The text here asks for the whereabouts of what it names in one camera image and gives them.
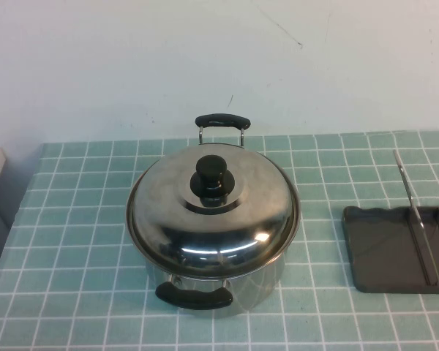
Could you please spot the stainless steel lid black knob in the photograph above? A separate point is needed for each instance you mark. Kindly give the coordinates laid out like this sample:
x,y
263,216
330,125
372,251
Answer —
x,y
241,226

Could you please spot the teal tile-pattern table mat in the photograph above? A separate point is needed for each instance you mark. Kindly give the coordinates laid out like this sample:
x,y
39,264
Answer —
x,y
77,274

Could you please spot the dark grey lid rack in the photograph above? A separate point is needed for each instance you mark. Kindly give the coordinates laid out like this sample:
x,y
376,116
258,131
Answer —
x,y
380,248

